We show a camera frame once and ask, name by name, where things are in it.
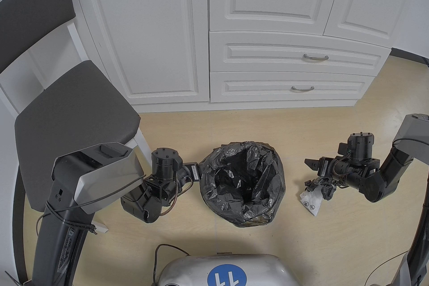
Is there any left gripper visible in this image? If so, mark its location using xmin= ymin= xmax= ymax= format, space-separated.
xmin=181 ymin=161 xmax=202 ymax=185

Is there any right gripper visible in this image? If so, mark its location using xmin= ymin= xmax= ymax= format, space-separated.
xmin=304 ymin=156 xmax=351 ymax=185

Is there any black plastic bag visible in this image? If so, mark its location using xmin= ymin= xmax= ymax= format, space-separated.
xmin=199 ymin=141 xmax=286 ymax=228

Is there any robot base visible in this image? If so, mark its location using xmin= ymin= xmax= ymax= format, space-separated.
xmin=158 ymin=252 xmax=300 ymax=286

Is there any crumpled black plastic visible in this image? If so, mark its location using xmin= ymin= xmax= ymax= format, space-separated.
xmin=304 ymin=177 xmax=337 ymax=201

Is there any crumpled white printed paper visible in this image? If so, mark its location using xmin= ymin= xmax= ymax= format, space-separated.
xmin=299 ymin=189 xmax=323 ymax=217

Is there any white chair dark grey seat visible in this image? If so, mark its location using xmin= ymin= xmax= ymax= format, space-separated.
xmin=0 ymin=0 xmax=158 ymax=234

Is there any white wardrobe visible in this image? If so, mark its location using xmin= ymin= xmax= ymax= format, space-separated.
xmin=65 ymin=0 xmax=418 ymax=114

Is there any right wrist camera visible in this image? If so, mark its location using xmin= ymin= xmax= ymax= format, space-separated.
xmin=338 ymin=142 xmax=352 ymax=161

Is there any black cable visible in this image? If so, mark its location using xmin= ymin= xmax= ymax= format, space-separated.
xmin=152 ymin=244 xmax=191 ymax=286

